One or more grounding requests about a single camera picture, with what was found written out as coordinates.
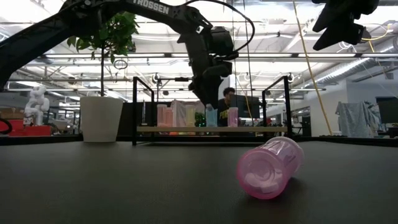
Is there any yellow-orange cable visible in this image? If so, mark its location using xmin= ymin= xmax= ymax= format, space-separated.
xmin=291 ymin=0 xmax=333 ymax=136

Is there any black table mat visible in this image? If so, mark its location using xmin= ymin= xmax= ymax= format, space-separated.
xmin=0 ymin=140 xmax=398 ymax=224

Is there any thin black hanging cable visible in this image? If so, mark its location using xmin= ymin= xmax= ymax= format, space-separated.
xmin=243 ymin=0 xmax=254 ymax=105

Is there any yellow wire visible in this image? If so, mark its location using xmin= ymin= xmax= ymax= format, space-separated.
xmin=360 ymin=23 xmax=393 ymax=55

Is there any blue translucent pill bottle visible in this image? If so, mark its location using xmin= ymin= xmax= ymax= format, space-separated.
xmin=205 ymin=104 xmax=219 ymax=128

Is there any pale blue draped cloth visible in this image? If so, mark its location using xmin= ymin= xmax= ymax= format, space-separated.
xmin=335 ymin=101 xmax=374 ymax=138

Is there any green plant in white pot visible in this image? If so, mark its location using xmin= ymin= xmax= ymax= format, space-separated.
xmin=67 ymin=11 xmax=140 ymax=143

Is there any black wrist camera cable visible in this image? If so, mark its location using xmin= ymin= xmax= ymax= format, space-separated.
xmin=183 ymin=0 xmax=256 ymax=54

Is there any black monitor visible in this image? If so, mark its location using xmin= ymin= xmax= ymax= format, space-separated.
xmin=229 ymin=94 xmax=261 ymax=119
xmin=375 ymin=96 xmax=398 ymax=124

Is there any wooden shelf with black frame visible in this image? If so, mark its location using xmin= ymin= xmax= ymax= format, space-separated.
xmin=132 ymin=75 xmax=293 ymax=147

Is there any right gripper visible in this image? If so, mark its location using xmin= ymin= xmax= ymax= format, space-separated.
xmin=312 ymin=0 xmax=380 ymax=50

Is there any brown cardboard box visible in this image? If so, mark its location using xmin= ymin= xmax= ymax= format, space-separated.
xmin=0 ymin=108 xmax=25 ymax=121

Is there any purple translucent pill bottle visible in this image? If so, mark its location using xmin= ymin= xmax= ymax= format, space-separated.
xmin=227 ymin=107 xmax=239 ymax=128
xmin=236 ymin=136 xmax=305 ymax=200

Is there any person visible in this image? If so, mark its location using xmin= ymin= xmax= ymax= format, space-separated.
xmin=217 ymin=86 xmax=238 ymax=128

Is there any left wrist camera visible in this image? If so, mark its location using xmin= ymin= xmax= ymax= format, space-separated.
xmin=211 ymin=26 xmax=234 ymax=59

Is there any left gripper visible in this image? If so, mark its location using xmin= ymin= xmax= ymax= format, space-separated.
xmin=189 ymin=55 xmax=234 ymax=108

